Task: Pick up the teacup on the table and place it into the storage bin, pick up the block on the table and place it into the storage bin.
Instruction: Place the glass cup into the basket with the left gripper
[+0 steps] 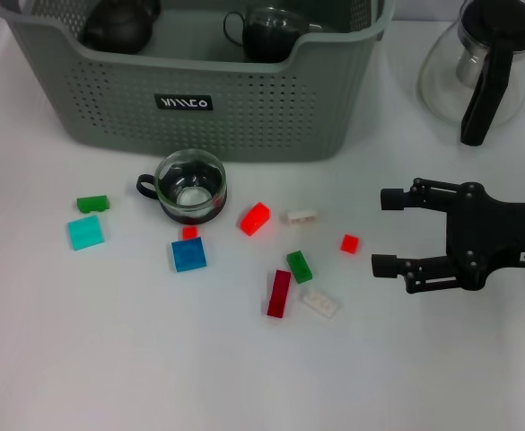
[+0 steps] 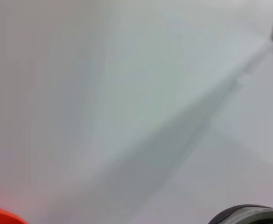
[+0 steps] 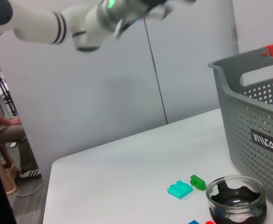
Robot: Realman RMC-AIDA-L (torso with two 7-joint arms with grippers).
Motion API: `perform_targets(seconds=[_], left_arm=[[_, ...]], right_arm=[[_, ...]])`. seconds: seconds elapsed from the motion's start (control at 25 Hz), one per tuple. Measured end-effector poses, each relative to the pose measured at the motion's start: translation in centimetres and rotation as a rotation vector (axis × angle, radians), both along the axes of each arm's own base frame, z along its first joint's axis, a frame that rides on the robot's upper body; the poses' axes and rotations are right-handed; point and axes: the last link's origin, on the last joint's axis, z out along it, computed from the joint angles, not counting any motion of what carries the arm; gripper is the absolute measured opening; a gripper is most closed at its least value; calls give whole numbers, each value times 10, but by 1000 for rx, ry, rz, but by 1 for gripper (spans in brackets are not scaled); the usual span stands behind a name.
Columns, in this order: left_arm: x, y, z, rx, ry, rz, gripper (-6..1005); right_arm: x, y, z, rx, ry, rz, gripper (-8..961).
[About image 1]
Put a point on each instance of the black teapot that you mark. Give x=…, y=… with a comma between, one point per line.
x=118, y=27

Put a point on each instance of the white hollow brick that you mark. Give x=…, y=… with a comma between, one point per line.
x=301, y=217

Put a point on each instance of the green sloped brick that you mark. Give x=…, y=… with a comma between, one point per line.
x=92, y=204

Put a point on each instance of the dark red long brick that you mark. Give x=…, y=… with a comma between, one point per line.
x=279, y=294

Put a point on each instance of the small red brick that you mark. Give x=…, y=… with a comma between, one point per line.
x=349, y=243
x=190, y=232

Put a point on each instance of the grey perforated storage bin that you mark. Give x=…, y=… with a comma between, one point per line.
x=244, y=112

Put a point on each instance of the cyan sloped brick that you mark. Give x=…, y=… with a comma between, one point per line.
x=85, y=232

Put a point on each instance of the white flat studded plate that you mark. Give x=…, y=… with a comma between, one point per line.
x=319, y=303

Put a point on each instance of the green studded brick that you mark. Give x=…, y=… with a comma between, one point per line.
x=299, y=267

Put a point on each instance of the blue square brick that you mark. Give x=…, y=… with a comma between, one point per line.
x=189, y=255

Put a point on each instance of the orange-red sloped brick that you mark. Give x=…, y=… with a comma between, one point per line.
x=254, y=219

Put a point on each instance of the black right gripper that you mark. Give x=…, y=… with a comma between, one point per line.
x=486, y=238

